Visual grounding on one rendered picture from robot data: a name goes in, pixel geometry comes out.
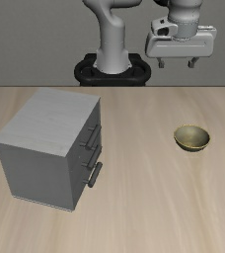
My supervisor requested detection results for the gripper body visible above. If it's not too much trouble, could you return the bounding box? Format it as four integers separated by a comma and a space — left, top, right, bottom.
144, 17, 218, 59

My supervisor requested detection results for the olive porcelain bowl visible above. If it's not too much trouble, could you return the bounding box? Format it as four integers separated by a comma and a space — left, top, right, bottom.
173, 124, 211, 153

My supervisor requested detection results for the grey cabinet with drawers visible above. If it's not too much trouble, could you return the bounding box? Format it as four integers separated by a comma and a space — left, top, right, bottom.
0, 87, 104, 212

